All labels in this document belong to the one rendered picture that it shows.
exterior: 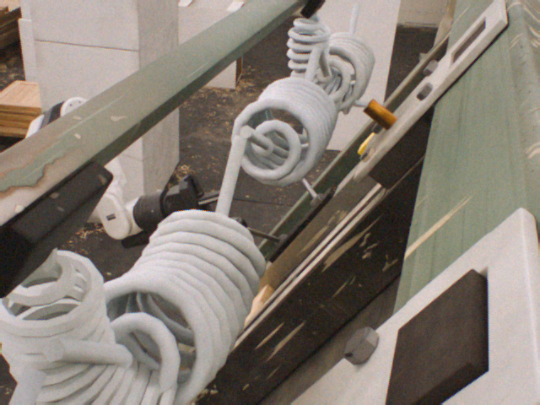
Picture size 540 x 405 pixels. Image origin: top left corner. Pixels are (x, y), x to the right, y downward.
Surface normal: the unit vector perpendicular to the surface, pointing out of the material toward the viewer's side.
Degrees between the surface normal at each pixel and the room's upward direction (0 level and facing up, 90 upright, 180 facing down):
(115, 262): 0
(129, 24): 90
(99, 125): 31
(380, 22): 90
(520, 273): 59
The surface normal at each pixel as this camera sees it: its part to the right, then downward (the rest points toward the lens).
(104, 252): 0.07, -0.87
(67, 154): 0.55, -0.65
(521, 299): -0.79, -0.61
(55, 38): -0.11, 0.47
